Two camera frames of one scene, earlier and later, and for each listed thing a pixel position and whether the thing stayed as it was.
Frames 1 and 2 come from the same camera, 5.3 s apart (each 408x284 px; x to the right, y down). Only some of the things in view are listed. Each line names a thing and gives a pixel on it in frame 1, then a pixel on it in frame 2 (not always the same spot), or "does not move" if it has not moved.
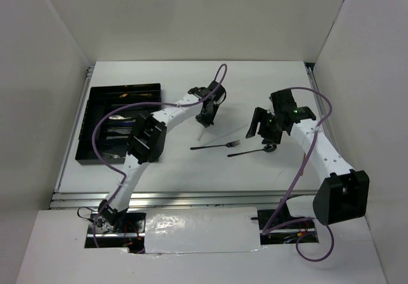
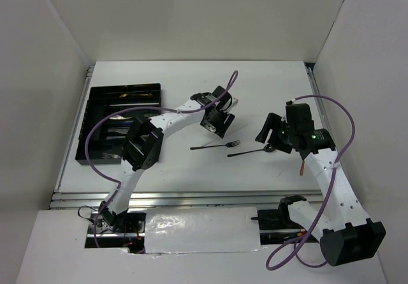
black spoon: x=269 y=148 does not move
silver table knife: x=116 y=117 does not move
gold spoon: x=124 y=95 does not move
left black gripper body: x=206 y=118 -> x=215 y=124
